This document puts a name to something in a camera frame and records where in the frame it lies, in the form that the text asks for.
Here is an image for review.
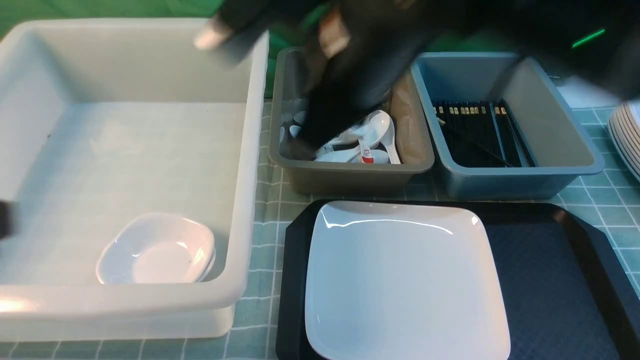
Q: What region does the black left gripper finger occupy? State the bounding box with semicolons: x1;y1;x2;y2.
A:
0;200;16;240

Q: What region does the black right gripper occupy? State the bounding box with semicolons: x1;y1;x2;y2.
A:
193;0;451;151

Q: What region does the small white bowl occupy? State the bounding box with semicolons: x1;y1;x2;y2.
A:
198;246;217;283
94;212;215;285

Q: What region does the large white square plate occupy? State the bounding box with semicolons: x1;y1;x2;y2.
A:
304;200;511;360

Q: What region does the green backdrop cloth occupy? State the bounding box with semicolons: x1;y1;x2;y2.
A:
0;0;601;99

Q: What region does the pile of white spoons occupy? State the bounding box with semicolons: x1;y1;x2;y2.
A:
311;110;402;165

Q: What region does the spoon with red label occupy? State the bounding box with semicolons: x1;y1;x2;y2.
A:
358;136;375;164

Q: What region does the large white plastic tub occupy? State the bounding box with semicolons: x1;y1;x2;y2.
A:
1;18;269;343

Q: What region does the grey-brown plastic bin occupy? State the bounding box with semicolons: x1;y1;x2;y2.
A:
269;48;435;196

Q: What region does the bundle of black chopsticks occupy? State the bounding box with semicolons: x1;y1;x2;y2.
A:
433;98;538;168

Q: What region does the blue-grey plastic bin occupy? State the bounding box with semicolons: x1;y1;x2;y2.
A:
410;52;605;201

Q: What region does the stack of white plates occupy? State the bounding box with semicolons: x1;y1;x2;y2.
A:
607;99;640;180

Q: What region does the green checked tablecloth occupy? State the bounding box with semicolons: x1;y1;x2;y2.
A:
1;79;639;360

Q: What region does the black serving tray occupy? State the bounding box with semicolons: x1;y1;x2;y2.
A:
275;199;639;360

